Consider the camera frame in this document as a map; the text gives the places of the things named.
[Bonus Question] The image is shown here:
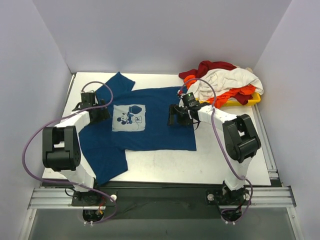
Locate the blue Mickey Mouse t-shirt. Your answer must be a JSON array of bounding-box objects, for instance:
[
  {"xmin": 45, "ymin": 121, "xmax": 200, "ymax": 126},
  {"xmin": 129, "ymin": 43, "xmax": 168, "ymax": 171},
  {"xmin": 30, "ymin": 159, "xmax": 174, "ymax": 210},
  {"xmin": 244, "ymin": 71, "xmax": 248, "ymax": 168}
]
[{"xmin": 79, "ymin": 72, "xmax": 197, "ymax": 185}]

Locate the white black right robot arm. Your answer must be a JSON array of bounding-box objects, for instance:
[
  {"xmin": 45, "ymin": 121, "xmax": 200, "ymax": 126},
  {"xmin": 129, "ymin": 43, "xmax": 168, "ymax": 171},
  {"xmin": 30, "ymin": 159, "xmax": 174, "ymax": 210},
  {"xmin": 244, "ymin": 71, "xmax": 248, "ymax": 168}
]
[{"xmin": 167, "ymin": 92, "xmax": 261, "ymax": 204}]

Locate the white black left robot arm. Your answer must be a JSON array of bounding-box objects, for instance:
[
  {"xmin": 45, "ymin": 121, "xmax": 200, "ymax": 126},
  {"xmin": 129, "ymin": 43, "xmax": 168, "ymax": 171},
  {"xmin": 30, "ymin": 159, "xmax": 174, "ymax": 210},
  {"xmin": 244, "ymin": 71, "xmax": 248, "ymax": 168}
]
[{"xmin": 42, "ymin": 92, "xmax": 111, "ymax": 206}]

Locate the orange t-shirt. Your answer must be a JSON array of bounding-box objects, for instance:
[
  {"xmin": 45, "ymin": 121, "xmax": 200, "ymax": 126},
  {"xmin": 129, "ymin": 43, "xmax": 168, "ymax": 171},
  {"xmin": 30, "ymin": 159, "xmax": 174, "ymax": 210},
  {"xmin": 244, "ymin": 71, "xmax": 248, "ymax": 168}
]
[{"xmin": 183, "ymin": 74, "xmax": 256, "ymax": 109}]

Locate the white t-shirt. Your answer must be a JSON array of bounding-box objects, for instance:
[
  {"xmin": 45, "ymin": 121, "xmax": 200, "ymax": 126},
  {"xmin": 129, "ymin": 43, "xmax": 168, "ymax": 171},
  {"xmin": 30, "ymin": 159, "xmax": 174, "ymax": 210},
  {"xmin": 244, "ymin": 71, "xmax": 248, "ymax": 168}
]
[{"xmin": 187, "ymin": 68, "xmax": 264, "ymax": 101}]

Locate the dark red t-shirt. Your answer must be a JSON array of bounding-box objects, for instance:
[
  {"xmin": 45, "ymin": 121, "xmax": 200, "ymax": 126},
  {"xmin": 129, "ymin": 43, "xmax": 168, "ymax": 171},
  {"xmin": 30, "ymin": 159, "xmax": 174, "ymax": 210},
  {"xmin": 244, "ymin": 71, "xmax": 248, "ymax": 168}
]
[{"xmin": 178, "ymin": 60, "xmax": 237, "ymax": 103}]

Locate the yellow plastic bin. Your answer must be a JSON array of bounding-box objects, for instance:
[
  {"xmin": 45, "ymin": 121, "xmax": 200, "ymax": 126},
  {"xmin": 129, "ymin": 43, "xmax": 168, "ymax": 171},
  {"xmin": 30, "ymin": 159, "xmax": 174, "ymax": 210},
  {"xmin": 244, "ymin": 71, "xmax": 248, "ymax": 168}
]
[{"xmin": 223, "ymin": 92, "xmax": 261, "ymax": 107}]

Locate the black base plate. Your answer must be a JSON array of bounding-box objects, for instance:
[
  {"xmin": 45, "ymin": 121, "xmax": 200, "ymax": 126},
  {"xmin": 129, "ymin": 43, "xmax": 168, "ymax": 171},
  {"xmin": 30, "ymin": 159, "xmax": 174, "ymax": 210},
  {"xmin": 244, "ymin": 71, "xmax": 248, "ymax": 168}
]
[{"xmin": 71, "ymin": 181, "xmax": 253, "ymax": 221}]

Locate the aluminium mounting rail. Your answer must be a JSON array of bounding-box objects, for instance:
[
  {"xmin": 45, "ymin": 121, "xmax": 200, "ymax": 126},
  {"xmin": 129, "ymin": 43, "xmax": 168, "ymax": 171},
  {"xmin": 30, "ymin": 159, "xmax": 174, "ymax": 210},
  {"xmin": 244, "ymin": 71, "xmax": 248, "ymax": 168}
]
[{"xmin": 28, "ymin": 186, "xmax": 297, "ymax": 209}]

